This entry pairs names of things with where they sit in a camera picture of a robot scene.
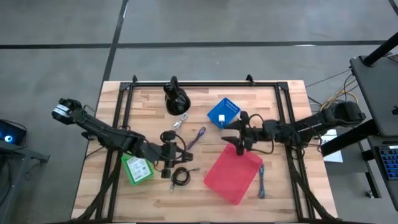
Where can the grey desk top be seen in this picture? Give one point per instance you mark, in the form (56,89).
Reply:
(376,93)

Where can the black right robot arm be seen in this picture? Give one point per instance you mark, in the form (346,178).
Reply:
(311,126)

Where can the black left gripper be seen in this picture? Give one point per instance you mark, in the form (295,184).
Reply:
(171,154)

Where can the red plastic bin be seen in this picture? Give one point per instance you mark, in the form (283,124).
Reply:
(231,177)

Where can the green plastic bin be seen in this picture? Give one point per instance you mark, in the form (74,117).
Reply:
(126,169)

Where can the small white charger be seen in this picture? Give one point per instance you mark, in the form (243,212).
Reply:
(221,118)

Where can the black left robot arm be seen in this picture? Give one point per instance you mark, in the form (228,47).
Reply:
(102,132)

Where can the white paper sheet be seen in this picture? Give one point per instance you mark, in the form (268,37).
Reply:
(334,155)

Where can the backlit keyboard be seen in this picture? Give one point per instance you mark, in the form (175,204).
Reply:
(390,161)

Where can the black pole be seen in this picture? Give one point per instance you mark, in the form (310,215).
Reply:
(381,51)

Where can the black device with blue light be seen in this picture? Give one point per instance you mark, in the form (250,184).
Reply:
(9,133)

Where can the blue plastic bin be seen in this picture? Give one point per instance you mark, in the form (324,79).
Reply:
(228,109)

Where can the black aluminium table frame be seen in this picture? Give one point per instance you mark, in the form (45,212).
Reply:
(217,84)

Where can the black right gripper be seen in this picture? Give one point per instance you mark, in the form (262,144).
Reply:
(253,133)

